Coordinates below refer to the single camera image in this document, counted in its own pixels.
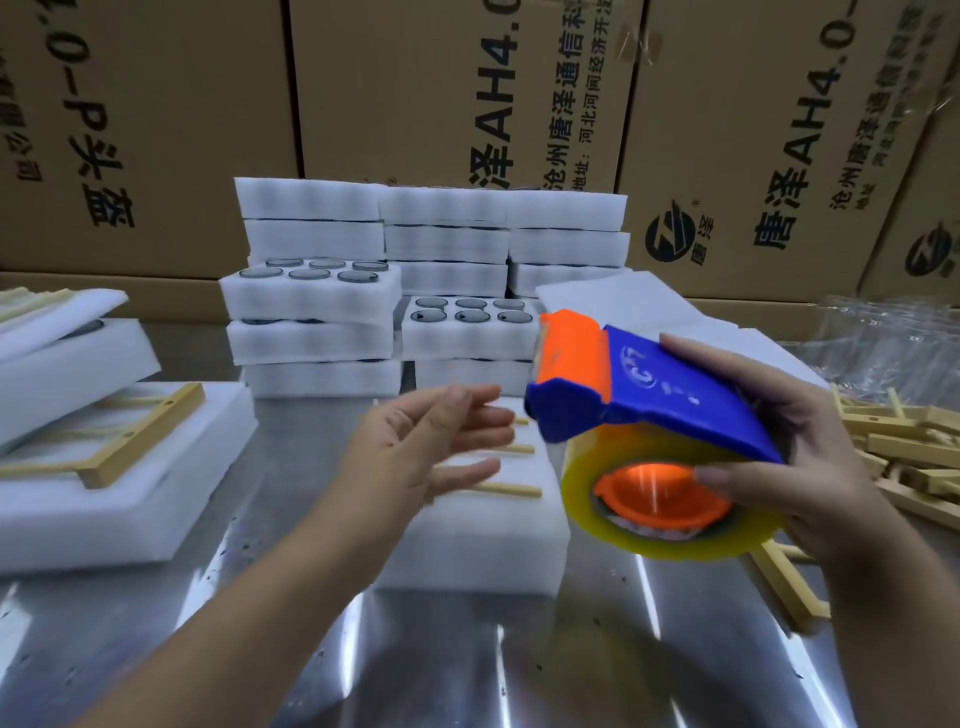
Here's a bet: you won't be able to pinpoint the clear packing tape roll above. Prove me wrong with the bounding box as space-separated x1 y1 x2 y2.
561 421 787 562

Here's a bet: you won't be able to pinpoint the person's right forearm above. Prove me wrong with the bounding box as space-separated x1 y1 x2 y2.
821 525 960 728

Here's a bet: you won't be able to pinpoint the brown printed cardboard box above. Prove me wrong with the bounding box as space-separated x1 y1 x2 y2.
0 0 303 282
616 0 960 304
857 71 960 307
287 0 648 195

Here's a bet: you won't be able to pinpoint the wooden stick frame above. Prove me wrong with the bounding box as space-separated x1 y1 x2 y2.
427 414 544 505
0 381 207 492
0 286 75 325

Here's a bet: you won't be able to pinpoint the group of dark round lenses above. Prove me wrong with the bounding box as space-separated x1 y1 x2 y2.
238 257 535 326

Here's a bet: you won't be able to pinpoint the blue orange tape dispenser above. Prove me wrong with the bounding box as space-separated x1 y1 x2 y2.
523 308 785 466

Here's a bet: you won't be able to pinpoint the stack of white foam trays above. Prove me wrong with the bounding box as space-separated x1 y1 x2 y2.
219 177 632 399

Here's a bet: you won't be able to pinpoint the clear plastic bags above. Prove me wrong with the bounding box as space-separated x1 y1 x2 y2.
783 294 960 410

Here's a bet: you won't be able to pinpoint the person's left hand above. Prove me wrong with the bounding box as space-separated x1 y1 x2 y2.
322 384 518 558

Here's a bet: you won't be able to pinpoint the person's right hand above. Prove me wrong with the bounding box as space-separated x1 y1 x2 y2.
659 333 880 573

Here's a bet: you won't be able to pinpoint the pile of wooden stick frames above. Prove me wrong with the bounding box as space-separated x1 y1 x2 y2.
738 384 960 637

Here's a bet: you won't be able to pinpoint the person's left forearm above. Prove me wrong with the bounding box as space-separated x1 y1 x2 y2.
71 496 410 728

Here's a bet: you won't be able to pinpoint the plain brown cardboard box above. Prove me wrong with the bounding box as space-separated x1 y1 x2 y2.
0 270 230 326
686 297 826 345

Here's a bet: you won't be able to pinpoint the white foam lid sheet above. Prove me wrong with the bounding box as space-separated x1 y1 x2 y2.
534 270 830 391

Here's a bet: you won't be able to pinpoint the white foam block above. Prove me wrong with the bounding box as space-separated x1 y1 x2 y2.
0 288 163 451
372 396 573 598
0 381 259 577

